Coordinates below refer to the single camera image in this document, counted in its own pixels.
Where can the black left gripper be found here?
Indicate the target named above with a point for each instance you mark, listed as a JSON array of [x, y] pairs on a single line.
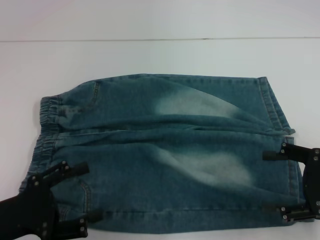
[[25, 215]]

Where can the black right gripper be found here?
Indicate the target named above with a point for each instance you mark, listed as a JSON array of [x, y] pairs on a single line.
[[312, 180]]

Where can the blue denim shorts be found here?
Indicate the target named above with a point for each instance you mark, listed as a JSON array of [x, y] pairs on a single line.
[[160, 150]]

